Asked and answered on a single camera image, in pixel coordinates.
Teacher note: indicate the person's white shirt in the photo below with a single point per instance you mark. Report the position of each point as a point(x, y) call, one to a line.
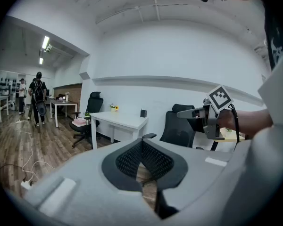
point(280, 98)

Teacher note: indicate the person's black printed garment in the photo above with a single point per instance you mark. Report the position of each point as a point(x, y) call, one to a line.
point(274, 36)

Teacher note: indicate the white ceiling pipes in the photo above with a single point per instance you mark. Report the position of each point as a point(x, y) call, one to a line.
point(141, 8)

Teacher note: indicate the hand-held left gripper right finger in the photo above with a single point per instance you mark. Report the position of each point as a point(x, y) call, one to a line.
point(177, 171)

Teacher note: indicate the brown-topped white table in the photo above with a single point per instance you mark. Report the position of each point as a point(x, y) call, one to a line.
point(63, 102)

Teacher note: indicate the white power strip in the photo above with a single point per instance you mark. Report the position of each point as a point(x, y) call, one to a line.
point(26, 185)

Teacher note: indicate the small green potted plant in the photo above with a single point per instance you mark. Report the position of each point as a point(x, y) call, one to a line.
point(87, 115)

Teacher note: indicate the black office chair with headrest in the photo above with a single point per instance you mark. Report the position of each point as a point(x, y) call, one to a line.
point(94, 105)

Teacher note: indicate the long ceiling light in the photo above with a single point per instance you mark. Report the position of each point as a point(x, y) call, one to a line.
point(45, 42)

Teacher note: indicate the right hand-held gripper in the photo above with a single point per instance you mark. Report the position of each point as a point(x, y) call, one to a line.
point(212, 123)

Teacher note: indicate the black mesh office chair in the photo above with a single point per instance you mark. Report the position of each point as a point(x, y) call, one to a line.
point(177, 128)

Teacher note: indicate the white-framed table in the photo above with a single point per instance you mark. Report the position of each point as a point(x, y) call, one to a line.
point(0, 98)

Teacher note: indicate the white security camera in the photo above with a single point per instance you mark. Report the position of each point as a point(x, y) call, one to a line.
point(49, 48)

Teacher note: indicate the white desk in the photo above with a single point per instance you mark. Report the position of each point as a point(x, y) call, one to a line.
point(122, 120)

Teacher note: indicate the short ceiling light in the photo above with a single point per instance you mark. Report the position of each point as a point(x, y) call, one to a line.
point(41, 61)

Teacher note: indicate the light wooden table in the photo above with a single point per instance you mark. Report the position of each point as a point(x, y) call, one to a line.
point(228, 136)

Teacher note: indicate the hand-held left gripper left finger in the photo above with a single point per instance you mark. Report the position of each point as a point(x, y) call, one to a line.
point(110, 168)

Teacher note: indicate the person's right forearm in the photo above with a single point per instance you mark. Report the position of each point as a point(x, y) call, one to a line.
point(252, 122)

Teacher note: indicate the wall shelf with black items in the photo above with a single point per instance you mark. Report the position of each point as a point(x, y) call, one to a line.
point(3, 83)

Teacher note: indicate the black pen holder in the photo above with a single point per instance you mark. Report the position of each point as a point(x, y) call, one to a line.
point(143, 113)

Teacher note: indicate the person's right hand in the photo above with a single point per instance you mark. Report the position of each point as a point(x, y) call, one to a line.
point(227, 120)

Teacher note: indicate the sunflower bouquet in white pot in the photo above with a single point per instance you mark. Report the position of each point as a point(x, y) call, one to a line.
point(113, 107)

